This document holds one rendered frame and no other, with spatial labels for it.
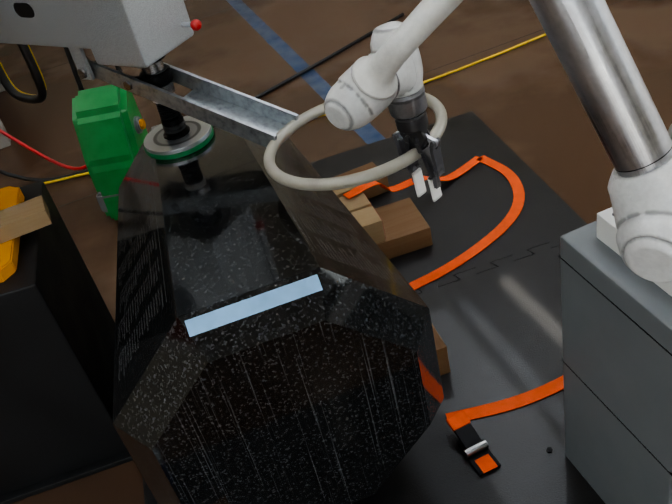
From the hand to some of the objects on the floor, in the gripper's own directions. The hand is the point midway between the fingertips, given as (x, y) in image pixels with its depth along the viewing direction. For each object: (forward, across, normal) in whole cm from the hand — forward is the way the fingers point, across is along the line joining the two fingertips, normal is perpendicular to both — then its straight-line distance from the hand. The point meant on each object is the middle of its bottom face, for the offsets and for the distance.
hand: (427, 185), depth 190 cm
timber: (+81, +34, -10) cm, 88 cm away
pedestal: (+72, +123, +90) cm, 169 cm away
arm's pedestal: (+89, -53, -12) cm, 105 cm away
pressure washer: (+67, +215, -11) cm, 226 cm away
